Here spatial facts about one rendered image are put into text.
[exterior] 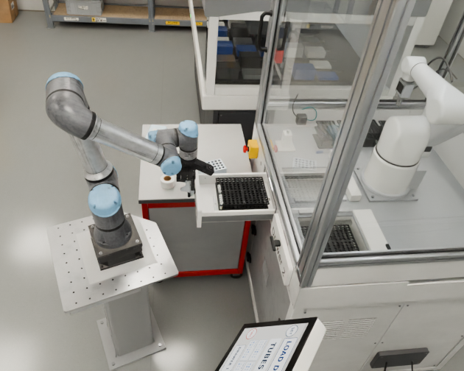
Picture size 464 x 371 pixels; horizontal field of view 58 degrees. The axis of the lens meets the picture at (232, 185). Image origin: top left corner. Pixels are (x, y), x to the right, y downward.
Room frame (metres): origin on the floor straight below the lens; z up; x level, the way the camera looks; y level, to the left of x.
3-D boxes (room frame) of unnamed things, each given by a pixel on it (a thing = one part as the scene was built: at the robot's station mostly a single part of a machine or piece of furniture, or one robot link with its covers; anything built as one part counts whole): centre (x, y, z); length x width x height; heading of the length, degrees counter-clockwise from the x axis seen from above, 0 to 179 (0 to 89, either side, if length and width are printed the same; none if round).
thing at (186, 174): (1.33, 0.20, 1.05); 0.09 x 0.08 x 0.12; 101
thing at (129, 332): (1.09, 0.46, 0.38); 0.30 x 0.30 x 0.76; 30
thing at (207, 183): (1.38, -0.06, 0.86); 0.40 x 0.26 x 0.06; 101
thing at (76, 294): (1.08, 0.48, 0.70); 0.45 x 0.44 x 0.12; 120
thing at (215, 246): (1.74, 0.21, 0.38); 0.62 x 0.58 x 0.76; 11
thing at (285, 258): (1.09, -0.23, 0.87); 0.29 x 0.02 x 0.11; 11
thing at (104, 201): (1.09, 0.47, 1.02); 0.13 x 0.12 x 0.14; 21
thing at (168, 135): (1.28, 0.28, 1.21); 0.11 x 0.11 x 0.08; 21
